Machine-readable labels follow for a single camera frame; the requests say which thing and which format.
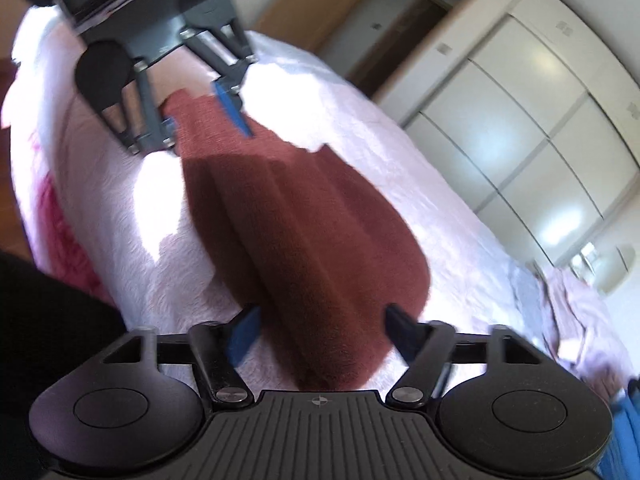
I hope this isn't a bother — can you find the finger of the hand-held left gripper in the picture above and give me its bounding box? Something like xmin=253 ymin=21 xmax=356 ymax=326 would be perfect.
xmin=97 ymin=60 xmax=178 ymax=157
xmin=181 ymin=20 xmax=258 ymax=139

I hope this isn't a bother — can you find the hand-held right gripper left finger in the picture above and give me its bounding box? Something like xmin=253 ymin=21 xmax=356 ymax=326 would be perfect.
xmin=103 ymin=306 xmax=263 ymax=406

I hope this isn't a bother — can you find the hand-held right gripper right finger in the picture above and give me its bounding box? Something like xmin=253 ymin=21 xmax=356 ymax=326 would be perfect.
xmin=385 ymin=304 xmax=546 ymax=407

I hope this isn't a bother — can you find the maroon knit sweater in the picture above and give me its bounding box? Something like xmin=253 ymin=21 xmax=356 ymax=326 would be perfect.
xmin=162 ymin=89 xmax=433 ymax=391

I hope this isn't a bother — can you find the pile of pink clothes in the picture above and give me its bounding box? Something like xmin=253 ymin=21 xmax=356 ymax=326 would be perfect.
xmin=539 ymin=264 xmax=637 ymax=387

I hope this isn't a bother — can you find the light wooden door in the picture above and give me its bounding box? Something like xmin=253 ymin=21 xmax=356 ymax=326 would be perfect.
xmin=255 ymin=0 xmax=362 ymax=56

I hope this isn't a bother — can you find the magenta bed sheet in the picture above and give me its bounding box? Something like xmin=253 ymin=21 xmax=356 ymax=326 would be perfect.
xmin=27 ymin=130 xmax=117 ymax=307

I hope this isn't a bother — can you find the dark wooden door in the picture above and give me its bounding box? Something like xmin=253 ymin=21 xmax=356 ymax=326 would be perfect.
xmin=350 ymin=0 xmax=453 ymax=97

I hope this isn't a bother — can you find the blue cloth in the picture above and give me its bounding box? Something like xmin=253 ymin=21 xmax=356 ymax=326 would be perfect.
xmin=599 ymin=374 xmax=640 ymax=480

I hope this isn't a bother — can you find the white wardrobe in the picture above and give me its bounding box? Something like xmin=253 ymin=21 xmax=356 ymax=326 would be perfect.
xmin=400 ymin=0 xmax=640 ymax=272

